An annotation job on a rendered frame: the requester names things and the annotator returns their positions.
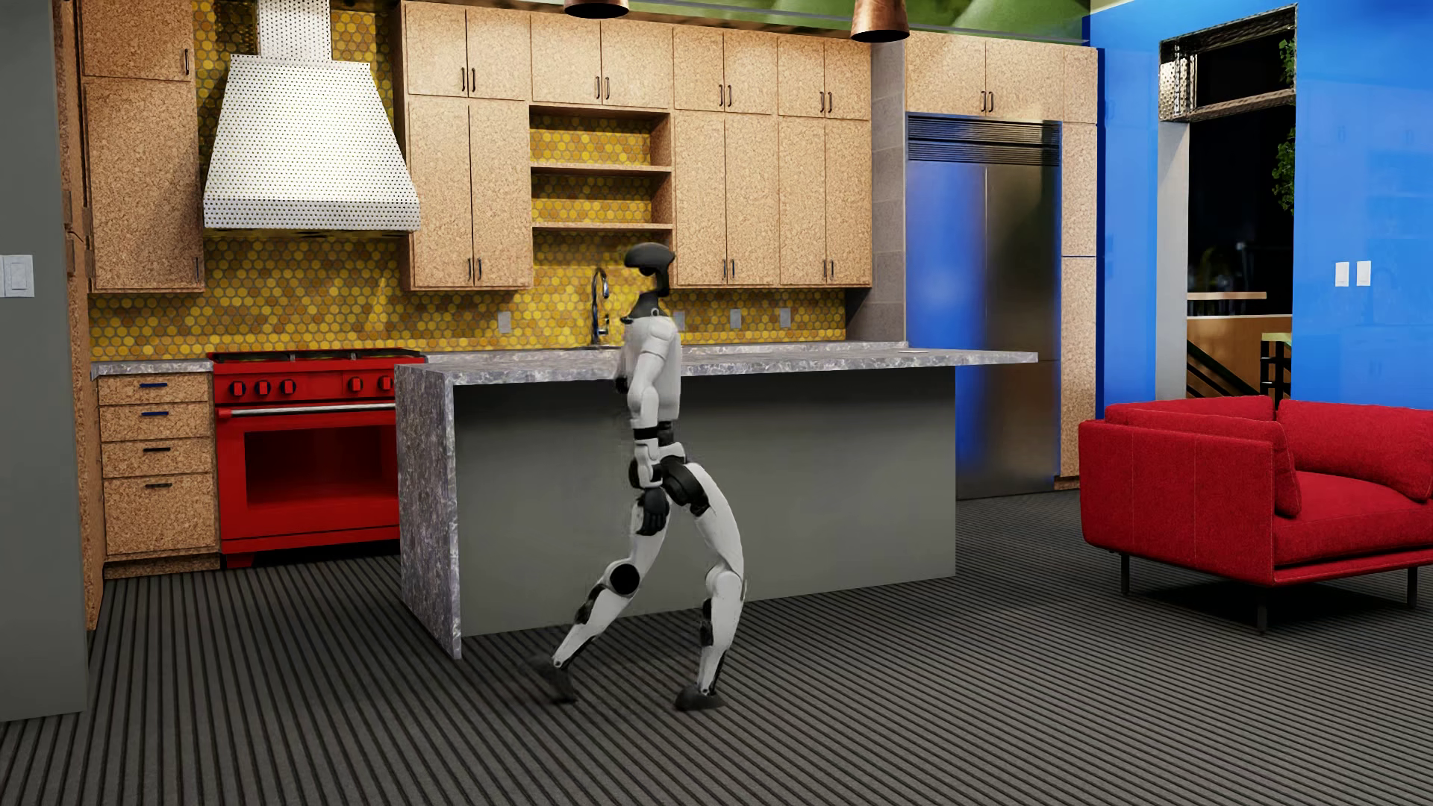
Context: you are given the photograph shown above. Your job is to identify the tall cork cabinet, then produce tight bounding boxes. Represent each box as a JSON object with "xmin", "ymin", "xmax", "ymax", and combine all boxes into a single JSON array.
[{"xmin": 74, "ymin": 0, "xmax": 207, "ymax": 296}]

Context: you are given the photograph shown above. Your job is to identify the cork drawer cabinet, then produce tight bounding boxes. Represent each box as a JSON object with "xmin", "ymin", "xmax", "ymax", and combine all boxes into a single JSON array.
[{"xmin": 96, "ymin": 372, "xmax": 221, "ymax": 563}]

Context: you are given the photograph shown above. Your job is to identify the cork wall cabinets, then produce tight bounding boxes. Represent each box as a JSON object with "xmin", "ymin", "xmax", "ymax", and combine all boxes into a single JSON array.
[{"xmin": 395, "ymin": 0, "xmax": 875, "ymax": 293}]

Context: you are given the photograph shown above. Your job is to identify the grey marble kitchen island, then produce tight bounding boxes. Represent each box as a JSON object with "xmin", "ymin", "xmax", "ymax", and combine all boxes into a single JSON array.
[{"xmin": 394, "ymin": 341, "xmax": 1039, "ymax": 660}]

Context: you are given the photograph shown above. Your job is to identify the red oven range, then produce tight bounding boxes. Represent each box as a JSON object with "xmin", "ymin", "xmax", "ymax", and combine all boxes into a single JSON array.
[{"xmin": 209, "ymin": 349, "xmax": 429, "ymax": 570}]

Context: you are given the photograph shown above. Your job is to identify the red armchair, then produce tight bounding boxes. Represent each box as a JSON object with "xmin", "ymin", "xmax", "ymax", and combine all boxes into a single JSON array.
[{"xmin": 1078, "ymin": 394, "xmax": 1433, "ymax": 635}]

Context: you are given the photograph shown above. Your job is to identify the white humanoid robot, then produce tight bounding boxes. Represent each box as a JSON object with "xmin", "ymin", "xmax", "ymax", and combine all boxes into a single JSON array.
[{"xmin": 531, "ymin": 242, "xmax": 748, "ymax": 713}]

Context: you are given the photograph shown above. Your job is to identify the white perforated range hood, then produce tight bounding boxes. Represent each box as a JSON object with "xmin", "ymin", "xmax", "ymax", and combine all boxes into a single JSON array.
[{"xmin": 202, "ymin": 0, "xmax": 423, "ymax": 239}]

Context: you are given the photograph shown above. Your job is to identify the stainless steel refrigerator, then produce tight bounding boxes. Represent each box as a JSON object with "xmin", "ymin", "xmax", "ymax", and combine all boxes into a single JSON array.
[{"xmin": 905, "ymin": 113, "xmax": 1063, "ymax": 502}]

